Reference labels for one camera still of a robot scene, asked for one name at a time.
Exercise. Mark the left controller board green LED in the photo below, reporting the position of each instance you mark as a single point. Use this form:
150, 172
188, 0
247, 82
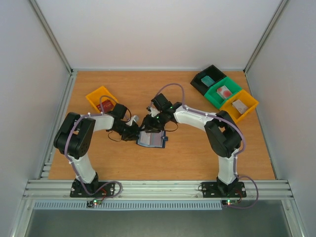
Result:
94, 203

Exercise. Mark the aluminium rail front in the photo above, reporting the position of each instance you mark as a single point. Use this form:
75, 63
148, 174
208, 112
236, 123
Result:
163, 190

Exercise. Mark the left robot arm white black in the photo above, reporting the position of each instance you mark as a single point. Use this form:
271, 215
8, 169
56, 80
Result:
73, 141

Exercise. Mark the aluminium frame post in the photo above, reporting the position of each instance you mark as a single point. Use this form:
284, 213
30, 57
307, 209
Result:
38, 12
267, 32

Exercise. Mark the white grey card stack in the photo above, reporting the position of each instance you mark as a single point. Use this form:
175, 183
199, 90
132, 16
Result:
240, 106

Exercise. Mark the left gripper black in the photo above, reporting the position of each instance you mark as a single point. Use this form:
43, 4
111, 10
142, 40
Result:
133, 135

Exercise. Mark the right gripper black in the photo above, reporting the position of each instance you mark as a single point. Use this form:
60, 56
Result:
150, 124

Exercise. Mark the slotted cable duct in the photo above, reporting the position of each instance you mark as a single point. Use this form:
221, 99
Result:
127, 205

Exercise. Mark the aluminium frame post right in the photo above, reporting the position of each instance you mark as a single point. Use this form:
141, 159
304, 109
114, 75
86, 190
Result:
267, 32

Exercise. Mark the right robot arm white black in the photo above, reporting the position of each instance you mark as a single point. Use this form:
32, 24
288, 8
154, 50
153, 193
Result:
223, 134

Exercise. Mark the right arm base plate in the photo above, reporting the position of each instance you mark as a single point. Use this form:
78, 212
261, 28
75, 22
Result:
212, 190

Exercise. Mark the yellow bin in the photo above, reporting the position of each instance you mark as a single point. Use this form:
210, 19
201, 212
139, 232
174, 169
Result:
98, 96
246, 98

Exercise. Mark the yellow bin on right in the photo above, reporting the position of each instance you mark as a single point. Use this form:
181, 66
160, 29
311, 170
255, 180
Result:
246, 98

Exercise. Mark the aluminium frame post left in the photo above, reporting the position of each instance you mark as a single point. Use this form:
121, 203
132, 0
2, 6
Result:
38, 12

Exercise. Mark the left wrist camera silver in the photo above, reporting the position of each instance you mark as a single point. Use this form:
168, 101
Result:
134, 119

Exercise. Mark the controller board green led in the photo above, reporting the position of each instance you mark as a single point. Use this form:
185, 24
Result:
94, 203
230, 202

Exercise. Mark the yellow bin on left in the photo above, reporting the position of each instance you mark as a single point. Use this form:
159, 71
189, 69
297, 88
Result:
98, 96

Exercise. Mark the white pink patterned card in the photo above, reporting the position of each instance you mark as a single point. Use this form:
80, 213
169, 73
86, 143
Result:
144, 139

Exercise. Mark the right controller board green LED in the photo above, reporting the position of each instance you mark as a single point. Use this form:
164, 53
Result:
230, 202

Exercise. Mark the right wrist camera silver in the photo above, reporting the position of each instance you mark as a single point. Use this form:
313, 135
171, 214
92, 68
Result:
153, 112

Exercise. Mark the white red card stack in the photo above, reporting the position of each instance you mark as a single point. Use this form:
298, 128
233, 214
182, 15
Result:
224, 92

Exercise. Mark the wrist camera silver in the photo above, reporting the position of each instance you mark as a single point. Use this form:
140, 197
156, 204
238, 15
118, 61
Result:
134, 119
153, 112

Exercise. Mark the blue leather card holder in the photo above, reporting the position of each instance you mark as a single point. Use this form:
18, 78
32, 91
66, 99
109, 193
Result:
158, 139

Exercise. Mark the teal card stack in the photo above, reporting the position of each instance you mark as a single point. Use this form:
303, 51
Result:
207, 81

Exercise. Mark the green bin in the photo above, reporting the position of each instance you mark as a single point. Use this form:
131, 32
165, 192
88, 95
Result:
212, 96

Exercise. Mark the black bin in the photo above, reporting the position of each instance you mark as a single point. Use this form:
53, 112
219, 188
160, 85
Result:
211, 71

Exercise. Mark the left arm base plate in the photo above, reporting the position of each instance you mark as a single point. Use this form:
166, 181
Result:
95, 190

